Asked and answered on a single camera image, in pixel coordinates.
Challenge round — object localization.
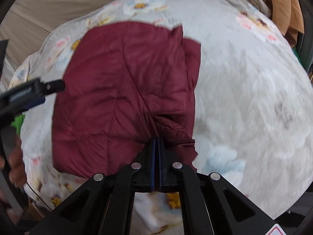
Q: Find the person's left hand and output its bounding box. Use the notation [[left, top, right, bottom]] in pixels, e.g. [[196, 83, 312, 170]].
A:
[[0, 137, 27, 189]]

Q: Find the beige bed sheet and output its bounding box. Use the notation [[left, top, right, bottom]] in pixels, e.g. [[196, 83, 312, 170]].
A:
[[0, 0, 220, 66]]

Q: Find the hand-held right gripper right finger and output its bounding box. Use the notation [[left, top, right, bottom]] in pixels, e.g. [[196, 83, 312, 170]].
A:
[[158, 137, 287, 235]]

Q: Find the maroon puffer jacket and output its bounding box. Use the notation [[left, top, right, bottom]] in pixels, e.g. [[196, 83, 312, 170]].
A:
[[51, 21, 202, 180]]

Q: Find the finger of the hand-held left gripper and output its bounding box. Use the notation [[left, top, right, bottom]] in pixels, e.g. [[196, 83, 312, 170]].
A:
[[15, 96, 47, 112], [33, 78, 66, 95]]

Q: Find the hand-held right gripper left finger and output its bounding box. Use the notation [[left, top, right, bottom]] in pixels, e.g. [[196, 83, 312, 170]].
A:
[[29, 137, 157, 235]]

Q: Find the orange cloth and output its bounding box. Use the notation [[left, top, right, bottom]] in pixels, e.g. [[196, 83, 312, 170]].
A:
[[259, 0, 305, 45]]

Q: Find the floral fleece blanket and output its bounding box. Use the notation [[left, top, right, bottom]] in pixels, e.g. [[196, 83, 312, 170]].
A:
[[0, 0, 313, 235]]

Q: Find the green cloth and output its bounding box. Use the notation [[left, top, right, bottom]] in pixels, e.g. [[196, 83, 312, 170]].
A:
[[11, 114, 26, 134]]

